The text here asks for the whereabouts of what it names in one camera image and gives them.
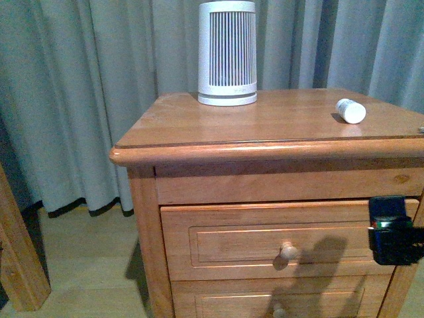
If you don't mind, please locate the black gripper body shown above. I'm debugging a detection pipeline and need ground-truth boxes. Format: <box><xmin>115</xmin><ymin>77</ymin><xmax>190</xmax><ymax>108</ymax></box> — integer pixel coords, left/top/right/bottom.
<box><xmin>368</xmin><ymin>195</ymin><xmax>423</xmax><ymax>266</ymax></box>

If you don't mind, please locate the drawer wooden knob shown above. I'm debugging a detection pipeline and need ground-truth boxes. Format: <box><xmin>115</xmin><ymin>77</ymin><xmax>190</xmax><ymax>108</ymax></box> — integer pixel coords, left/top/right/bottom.
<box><xmin>272</xmin><ymin>304</ymin><xmax>287</xmax><ymax>318</ymax></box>
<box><xmin>278</xmin><ymin>242</ymin><xmax>298</xmax><ymax>262</ymax></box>

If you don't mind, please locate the white medicine bottle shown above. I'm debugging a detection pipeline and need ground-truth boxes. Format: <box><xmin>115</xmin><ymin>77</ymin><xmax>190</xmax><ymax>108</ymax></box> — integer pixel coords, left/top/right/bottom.
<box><xmin>336</xmin><ymin>99</ymin><xmax>366</xmax><ymax>125</ymax></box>

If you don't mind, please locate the wooden nightstand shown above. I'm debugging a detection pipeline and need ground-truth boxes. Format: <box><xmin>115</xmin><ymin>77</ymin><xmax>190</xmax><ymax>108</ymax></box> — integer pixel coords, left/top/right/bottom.
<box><xmin>110</xmin><ymin>89</ymin><xmax>423</xmax><ymax>317</ymax></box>

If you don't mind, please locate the white cylindrical air purifier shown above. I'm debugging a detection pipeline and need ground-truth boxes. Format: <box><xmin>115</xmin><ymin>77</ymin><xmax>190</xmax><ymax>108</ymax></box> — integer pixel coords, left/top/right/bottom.
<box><xmin>197</xmin><ymin>1</ymin><xmax>257</xmax><ymax>107</ymax></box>

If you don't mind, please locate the grey curtain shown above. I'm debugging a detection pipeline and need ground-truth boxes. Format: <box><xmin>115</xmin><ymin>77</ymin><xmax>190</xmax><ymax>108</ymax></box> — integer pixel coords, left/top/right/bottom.
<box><xmin>1</xmin><ymin>1</ymin><xmax>423</xmax><ymax>212</ymax></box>

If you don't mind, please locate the wooden bed frame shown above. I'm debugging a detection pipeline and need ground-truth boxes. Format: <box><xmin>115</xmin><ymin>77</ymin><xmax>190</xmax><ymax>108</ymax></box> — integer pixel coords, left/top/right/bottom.
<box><xmin>1</xmin><ymin>170</ymin><xmax>51</xmax><ymax>311</ymax></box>

